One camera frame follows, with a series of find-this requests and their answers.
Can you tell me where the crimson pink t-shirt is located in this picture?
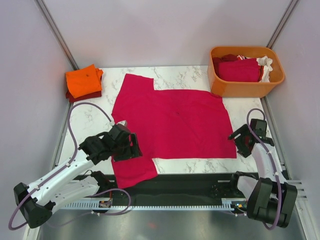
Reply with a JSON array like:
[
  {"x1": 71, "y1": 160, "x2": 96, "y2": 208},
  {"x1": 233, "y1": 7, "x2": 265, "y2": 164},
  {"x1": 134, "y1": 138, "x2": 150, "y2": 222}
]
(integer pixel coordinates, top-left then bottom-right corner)
[{"x1": 111, "y1": 74, "x2": 237, "y2": 189}]

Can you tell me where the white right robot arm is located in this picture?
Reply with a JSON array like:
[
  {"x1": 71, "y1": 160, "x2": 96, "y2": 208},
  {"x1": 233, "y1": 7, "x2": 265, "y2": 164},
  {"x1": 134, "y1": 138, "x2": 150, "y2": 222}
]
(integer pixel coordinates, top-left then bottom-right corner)
[{"x1": 228, "y1": 118, "x2": 298, "y2": 228}]

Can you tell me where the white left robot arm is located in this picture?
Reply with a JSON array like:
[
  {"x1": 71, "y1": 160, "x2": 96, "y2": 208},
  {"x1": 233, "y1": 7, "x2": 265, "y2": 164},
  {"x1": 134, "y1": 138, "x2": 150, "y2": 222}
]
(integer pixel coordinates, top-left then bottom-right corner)
[{"x1": 13, "y1": 123, "x2": 142, "y2": 229}]

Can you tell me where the orange plastic basket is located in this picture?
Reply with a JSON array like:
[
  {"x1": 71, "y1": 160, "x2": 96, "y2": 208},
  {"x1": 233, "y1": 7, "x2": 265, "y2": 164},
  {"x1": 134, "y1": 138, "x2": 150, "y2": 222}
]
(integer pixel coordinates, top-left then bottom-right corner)
[{"x1": 207, "y1": 46, "x2": 285, "y2": 98}]

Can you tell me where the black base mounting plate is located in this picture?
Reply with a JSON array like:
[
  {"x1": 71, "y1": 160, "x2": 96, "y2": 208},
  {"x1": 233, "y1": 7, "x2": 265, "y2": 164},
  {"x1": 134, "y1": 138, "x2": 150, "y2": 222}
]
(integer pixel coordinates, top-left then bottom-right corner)
[{"x1": 72, "y1": 171, "x2": 261, "y2": 207}]

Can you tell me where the crimson t-shirt in basket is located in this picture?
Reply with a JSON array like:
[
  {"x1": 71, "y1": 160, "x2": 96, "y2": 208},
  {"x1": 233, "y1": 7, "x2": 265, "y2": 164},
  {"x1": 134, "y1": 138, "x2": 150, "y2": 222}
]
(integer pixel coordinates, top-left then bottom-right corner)
[{"x1": 214, "y1": 60, "x2": 253, "y2": 83}]

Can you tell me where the white t-shirt red print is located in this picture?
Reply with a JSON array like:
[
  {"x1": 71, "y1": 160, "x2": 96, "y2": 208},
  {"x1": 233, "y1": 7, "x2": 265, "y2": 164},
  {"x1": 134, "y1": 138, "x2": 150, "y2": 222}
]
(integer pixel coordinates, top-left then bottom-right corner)
[{"x1": 237, "y1": 55, "x2": 273, "y2": 83}]

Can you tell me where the folded orange t-shirt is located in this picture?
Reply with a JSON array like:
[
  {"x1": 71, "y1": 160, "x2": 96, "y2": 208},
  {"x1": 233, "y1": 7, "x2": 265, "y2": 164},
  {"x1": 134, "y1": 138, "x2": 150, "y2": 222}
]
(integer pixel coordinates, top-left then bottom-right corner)
[{"x1": 65, "y1": 64, "x2": 104, "y2": 99}]

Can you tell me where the dark red garment in basket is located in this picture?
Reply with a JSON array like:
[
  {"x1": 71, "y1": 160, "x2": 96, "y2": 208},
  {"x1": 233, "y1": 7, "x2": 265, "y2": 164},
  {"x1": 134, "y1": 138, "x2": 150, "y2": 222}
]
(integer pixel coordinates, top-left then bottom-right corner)
[{"x1": 212, "y1": 54, "x2": 238, "y2": 65}]

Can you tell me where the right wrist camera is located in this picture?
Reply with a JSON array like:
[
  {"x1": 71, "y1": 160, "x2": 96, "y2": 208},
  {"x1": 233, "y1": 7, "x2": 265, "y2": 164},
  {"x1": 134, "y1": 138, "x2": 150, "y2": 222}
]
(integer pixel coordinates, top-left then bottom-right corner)
[{"x1": 250, "y1": 118, "x2": 267, "y2": 137}]

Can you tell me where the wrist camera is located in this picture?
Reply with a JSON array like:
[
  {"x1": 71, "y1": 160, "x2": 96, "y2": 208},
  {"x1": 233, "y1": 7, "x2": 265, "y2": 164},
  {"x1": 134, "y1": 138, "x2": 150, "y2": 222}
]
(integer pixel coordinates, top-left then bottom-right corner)
[
  {"x1": 113, "y1": 120, "x2": 131, "y2": 135},
  {"x1": 250, "y1": 118, "x2": 267, "y2": 137}
]

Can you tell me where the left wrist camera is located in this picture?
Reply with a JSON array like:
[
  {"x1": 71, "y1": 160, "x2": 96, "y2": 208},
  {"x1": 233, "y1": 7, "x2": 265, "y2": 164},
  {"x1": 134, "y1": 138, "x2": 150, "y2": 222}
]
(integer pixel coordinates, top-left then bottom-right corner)
[{"x1": 113, "y1": 120, "x2": 131, "y2": 135}]

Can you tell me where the white slotted cable duct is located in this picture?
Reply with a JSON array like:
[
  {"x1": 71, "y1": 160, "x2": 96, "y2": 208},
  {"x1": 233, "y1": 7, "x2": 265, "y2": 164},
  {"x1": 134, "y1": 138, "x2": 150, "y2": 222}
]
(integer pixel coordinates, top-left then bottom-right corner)
[{"x1": 62, "y1": 198, "x2": 246, "y2": 211}]

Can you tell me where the aluminium extrusion rail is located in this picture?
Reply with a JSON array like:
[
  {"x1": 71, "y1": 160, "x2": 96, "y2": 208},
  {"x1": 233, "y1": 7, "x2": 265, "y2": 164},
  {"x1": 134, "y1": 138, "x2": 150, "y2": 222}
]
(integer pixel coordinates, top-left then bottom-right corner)
[{"x1": 286, "y1": 179, "x2": 307, "y2": 201}]

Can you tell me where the right aluminium corner post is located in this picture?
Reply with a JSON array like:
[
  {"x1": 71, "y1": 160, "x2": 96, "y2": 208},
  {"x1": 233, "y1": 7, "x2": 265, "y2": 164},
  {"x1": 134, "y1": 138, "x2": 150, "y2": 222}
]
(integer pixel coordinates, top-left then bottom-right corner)
[{"x1": 266, "y1": 0, "x2": 300, "y2": 49}]

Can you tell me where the aluminium corner post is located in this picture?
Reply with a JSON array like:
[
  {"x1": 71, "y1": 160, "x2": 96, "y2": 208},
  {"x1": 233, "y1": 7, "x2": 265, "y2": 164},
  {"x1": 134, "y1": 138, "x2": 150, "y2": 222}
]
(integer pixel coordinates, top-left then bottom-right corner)
[
  {"x1": 34, "y1": 0, "x2": 79, "y2": 70},
  {"x1": 266, "y1": 0, "x2": 300, "y2": 49}
]

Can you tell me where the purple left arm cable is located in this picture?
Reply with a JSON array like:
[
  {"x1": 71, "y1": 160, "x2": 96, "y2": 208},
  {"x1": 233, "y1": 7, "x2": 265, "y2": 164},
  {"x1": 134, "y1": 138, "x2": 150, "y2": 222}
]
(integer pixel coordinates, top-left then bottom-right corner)
[{"x1": 8, "y1": 102, "x2": 132, "y2": 231}]

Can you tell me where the left aluminium corner post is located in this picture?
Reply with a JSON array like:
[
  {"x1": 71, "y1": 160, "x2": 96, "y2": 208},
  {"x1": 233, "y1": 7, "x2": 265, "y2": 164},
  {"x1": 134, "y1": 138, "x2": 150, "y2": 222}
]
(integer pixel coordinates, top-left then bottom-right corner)
[{"x1": 34, "y1": 0, "x2": 79, "y2": 70}]

